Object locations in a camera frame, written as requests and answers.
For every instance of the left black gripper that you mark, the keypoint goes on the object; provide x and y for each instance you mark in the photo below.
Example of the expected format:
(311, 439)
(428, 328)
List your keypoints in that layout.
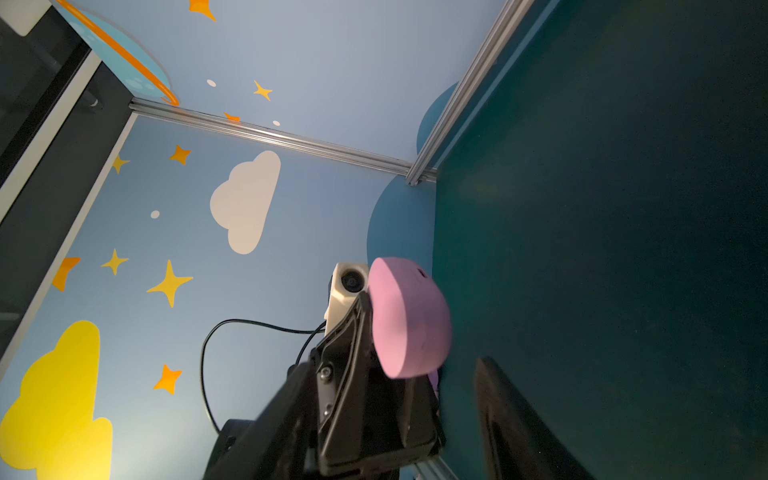
(369, 425)

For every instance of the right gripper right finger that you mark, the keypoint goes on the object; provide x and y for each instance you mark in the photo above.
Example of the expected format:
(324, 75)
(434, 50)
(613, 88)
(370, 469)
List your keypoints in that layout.
(517, 443)

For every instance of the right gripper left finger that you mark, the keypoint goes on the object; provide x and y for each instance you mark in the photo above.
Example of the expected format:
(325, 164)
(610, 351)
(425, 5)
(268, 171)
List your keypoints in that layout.
(275, 445)

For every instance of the purple earbud charging case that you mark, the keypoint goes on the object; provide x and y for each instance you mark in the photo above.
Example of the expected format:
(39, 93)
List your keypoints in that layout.
(412, 330)

